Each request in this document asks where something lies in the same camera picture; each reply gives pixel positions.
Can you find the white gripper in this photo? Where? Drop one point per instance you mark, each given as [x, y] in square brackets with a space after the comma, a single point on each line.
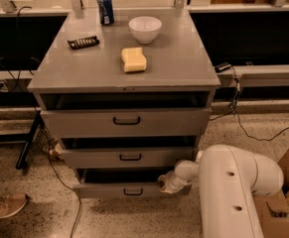
[175, 181]

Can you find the grey bottom drawer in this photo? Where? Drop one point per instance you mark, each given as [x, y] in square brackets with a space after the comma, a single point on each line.
[122, 183]

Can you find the grey drawer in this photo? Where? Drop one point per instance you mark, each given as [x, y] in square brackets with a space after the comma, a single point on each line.
[126, 122]
[127, 158]
[122, 183]

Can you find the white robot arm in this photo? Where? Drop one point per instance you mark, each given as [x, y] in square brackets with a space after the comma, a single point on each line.
[229, 179]

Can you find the grey middle drawer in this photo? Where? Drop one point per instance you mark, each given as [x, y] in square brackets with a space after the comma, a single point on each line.
[127, 158]

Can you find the grey top drawer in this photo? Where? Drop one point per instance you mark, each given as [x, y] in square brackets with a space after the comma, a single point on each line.
[126, 122]

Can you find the grey drawer cabinet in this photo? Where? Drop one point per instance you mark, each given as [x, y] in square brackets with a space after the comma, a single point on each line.
[178, 74]

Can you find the cardboard box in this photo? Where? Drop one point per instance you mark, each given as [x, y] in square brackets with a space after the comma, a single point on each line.
[273, 211]

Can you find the yellow sponge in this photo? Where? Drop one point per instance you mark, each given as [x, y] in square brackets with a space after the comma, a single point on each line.
[133, 59]

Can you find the black power adapter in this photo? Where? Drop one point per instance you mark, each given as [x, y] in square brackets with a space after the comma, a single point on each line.
[222, 67]

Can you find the black table leg left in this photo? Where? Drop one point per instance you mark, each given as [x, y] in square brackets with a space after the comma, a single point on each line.
[25, 138]

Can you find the white bowl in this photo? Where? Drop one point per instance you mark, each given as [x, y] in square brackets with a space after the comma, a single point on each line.
[145, 29]

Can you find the dark snack bar packet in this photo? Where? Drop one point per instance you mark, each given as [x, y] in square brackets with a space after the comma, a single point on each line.
[84, 42]

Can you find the tan shoe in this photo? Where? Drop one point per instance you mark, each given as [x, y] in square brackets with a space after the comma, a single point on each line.
[11, 204]

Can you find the blue soda can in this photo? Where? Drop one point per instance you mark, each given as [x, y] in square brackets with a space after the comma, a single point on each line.
[105, 12]

